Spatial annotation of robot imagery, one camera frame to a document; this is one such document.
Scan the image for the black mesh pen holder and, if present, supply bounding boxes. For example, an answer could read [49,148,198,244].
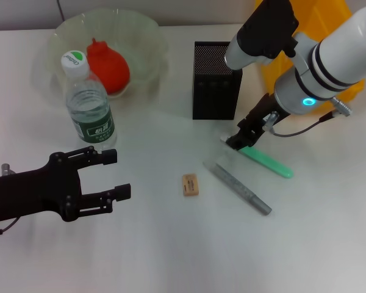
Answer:
[192,41,243,121]

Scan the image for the clear green-label water bottle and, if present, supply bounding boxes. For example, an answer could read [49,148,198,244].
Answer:
[60,50,118,151]

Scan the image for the mint green pen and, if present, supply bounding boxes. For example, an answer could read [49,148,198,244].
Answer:
[221,132,294,179]

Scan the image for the yellow plastic bin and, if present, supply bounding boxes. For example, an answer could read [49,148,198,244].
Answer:
[253,0,366,116]

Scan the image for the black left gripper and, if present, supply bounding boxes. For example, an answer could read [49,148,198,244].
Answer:
[0,146,132,223]

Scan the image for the green glass fruit plate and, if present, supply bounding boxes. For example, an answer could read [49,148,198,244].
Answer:
[45,8,169,101]

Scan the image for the grey marker pen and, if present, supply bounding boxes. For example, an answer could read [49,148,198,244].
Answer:
[203,160,273,216]

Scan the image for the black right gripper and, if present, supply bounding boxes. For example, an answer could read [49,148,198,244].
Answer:
[225,93,290,152]

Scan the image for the small tan eraser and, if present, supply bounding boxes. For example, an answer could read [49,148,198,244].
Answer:
[182,173,199,197]

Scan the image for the red-orange knitted orange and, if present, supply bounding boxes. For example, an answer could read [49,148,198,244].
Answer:
[86,38,131,95]

